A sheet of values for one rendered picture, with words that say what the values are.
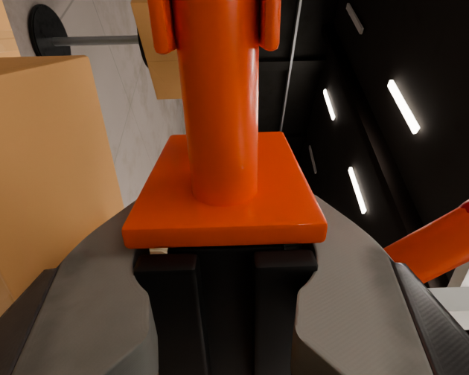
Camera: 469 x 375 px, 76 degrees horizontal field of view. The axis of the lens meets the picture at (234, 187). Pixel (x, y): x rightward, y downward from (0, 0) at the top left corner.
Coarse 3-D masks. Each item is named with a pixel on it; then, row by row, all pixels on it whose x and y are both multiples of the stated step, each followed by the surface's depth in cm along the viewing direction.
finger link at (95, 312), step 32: (96, 256) 9; (128, 256) 9; (64, 288) 8; (96, 288) 8; (128, 288) 8; (64, 320) 7; (96, 320) 7; (128, 320) 7; (32, 352) 6; (64, 352) 6; (96, 352) 6; (128, 352) 6
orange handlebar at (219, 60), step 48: (192, 0) 7; (240, 0) 7; (192, 48) 7; (240, 48) 7; (192, 96) 8; (240, 96) 8; (192, 144) 9; (240, 144) 8; (192, 192) 10; (240, 192) 9
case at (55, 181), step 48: (0, 96) 17; (48, 96) 22; (96, 96) 29; (0, 144) 17; (48, 144) 21; (96, 144) 29; (0, 192) 17; (48, 192) 21; (96, 192) 29; (0, 240) 17; (48, 240) 21; (0, 288) 17
